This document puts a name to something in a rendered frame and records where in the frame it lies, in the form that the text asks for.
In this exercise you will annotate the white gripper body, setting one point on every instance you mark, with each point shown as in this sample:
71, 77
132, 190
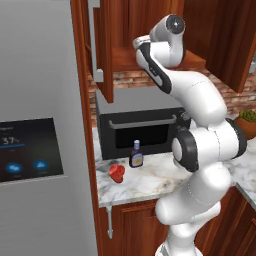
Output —
140, 41

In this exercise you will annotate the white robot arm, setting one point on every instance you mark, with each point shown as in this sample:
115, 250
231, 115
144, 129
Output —
203, 100

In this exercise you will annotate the wooden upper cabinet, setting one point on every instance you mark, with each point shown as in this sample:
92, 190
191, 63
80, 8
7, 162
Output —
126, 56

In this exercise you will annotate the wooden base cabinet door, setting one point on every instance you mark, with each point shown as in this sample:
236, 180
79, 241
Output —
136, 230

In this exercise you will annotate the wooden tall side panel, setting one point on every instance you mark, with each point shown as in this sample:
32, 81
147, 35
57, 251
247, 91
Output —
83, 100

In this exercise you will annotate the black microwave oven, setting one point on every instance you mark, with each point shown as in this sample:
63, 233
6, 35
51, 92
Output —
140, 130

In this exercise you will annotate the grey fridge with screen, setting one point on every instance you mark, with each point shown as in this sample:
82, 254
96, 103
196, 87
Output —
40, 100

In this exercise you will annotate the dark condiment bottle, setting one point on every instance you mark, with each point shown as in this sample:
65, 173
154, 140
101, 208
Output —
136, 159

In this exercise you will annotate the red bell pepper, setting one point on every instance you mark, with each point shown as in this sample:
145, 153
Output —
117, 173

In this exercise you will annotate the green plant in brown pot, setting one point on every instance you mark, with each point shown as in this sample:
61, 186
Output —
248, 121

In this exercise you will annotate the wooden corner base cabinets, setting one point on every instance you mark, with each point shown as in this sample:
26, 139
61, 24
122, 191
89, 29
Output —
236, 226

